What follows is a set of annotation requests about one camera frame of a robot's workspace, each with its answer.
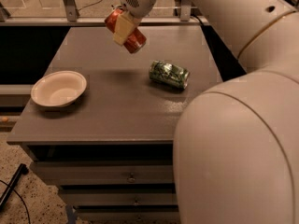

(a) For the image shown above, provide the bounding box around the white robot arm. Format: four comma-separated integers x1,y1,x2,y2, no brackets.
173,0,299,224

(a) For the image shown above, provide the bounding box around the white paper bowl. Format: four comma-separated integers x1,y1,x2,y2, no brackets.
31,71,87,107

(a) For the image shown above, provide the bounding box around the black floor cable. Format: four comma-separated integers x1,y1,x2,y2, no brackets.
0,179,32,224

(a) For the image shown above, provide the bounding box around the middle grey drawer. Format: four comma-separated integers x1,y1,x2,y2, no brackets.
59,190,178,206

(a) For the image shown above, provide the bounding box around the bottom grey drawer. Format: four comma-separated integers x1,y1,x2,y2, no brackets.
76,207,179,221

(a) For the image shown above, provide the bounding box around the grey drawer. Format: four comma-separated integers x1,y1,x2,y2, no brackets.
59,190,178,206
76,207,179,221
30,162,174,186

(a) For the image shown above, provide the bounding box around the top grey drawer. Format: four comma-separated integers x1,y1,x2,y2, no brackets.
30,162,174,186

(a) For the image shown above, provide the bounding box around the metal railing frame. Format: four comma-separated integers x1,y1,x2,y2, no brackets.
0,0,203,26

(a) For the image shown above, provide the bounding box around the red coke can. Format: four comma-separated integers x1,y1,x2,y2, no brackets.
105,8,147,53

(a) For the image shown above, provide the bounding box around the grey drawer cabinet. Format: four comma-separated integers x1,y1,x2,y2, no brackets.
7,26,218,210

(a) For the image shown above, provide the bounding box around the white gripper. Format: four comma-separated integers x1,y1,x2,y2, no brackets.
113,0,156,46

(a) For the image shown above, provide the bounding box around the green crushed soda can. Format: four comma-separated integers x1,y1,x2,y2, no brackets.
149,61,190,90

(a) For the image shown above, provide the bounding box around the black rod on floor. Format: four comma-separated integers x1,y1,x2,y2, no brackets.
0,163,28,211

